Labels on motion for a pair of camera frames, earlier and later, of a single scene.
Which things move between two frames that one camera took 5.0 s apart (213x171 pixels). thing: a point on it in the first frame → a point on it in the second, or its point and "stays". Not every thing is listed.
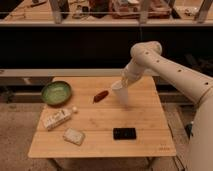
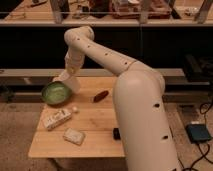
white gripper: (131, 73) → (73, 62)
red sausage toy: (99, 96) stays
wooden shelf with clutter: (106, 12) stays
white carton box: (52, 118) stays
